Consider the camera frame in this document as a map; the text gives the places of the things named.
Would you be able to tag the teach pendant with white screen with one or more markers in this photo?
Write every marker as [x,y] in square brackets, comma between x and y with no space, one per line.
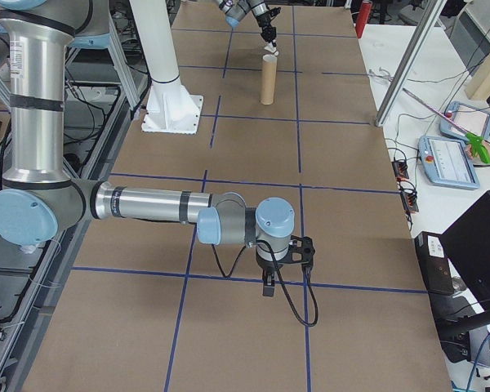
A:
[449,163]

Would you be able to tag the black computer box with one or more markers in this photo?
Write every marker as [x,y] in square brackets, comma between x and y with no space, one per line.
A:
[433,269]

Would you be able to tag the slanted aluminium profile post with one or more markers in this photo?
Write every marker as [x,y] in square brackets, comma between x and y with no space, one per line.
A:
[408,61]

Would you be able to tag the black monitor screen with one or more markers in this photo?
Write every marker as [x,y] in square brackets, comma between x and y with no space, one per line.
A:
[482,245]

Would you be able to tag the grey office chair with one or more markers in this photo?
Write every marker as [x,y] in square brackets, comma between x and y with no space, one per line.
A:
[412,14]

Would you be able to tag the teach pendant with pink screen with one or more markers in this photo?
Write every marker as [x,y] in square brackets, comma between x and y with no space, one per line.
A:
[475,116]

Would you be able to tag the white badminton shuttlecock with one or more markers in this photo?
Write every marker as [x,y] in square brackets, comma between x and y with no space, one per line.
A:
[270,50]

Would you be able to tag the beige wooden board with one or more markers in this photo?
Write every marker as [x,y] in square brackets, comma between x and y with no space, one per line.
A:
[486,77]

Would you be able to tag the metal bar V-shaped frame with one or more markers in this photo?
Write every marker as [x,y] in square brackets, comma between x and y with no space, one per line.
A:
[126,77]

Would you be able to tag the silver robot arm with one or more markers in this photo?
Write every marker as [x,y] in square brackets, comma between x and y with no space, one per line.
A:
[233,16]
[32,122]

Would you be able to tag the red cylinder bottle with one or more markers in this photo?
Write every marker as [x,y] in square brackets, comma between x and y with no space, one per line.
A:
[364,18]

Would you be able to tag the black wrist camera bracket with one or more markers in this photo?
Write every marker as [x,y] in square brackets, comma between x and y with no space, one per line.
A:
[304,247]

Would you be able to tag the brown cardboard tube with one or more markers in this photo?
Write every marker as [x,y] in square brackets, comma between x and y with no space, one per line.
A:
[268,81]

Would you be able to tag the small black orange adapter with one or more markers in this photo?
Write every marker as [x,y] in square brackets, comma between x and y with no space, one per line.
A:
[400,169]
[410,202]

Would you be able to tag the white column with base plate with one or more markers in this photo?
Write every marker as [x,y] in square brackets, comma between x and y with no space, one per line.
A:
[159,49]

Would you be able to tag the white side table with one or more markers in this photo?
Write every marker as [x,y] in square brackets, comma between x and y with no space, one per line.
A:
[375,49]

